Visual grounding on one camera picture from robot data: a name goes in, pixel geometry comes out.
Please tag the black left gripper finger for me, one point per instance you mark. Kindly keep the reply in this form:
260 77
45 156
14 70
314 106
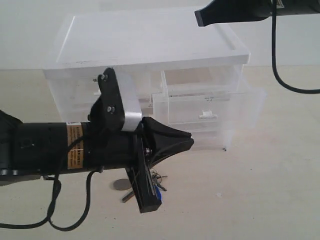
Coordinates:
163 141
145 192

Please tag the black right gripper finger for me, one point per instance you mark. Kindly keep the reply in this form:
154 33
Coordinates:
233 11

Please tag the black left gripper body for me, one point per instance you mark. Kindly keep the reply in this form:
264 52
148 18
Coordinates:
138 153

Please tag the key bunch with blue fob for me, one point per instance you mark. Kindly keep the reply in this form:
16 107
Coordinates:
124 184

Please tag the wide drawer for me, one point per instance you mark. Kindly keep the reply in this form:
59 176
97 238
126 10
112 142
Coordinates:
211 142
154 127

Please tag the small drawer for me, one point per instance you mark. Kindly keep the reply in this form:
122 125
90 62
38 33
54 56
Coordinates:
237 109
74 97

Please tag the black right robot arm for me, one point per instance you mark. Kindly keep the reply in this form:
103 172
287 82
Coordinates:
295 7

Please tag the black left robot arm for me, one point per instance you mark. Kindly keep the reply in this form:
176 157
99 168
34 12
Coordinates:
42 149

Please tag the white translucent drawer cabinet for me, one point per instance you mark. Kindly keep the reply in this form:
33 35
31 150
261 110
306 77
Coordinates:
181 57

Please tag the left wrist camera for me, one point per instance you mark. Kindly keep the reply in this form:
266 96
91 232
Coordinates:
117 108

